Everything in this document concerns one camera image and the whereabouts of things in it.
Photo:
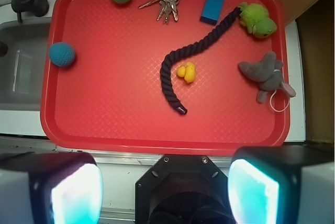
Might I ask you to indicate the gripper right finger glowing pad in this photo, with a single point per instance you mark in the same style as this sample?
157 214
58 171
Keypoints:
286 184

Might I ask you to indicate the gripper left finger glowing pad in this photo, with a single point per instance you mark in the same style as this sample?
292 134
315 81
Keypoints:
50 188

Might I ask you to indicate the blue rubber ball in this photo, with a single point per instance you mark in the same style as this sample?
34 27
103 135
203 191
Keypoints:
61 54

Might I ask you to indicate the grey plush elephant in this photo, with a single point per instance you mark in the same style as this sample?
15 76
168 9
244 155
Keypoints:
267 73

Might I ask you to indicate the grey metal sink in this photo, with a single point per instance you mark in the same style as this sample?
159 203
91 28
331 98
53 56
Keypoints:
22 67

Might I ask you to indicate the yellow rubber duck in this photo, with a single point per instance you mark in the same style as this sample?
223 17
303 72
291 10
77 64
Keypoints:
187 72

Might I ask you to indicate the red plastic tray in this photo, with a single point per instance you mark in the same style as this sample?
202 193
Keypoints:
111 99

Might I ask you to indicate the green plush turtle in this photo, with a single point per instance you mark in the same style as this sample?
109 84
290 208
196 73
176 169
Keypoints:
255 18

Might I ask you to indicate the blue rectangular block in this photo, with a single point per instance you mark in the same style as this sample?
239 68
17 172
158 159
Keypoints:
211 11

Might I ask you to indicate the silver key bunch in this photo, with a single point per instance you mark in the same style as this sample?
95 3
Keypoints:
167 7

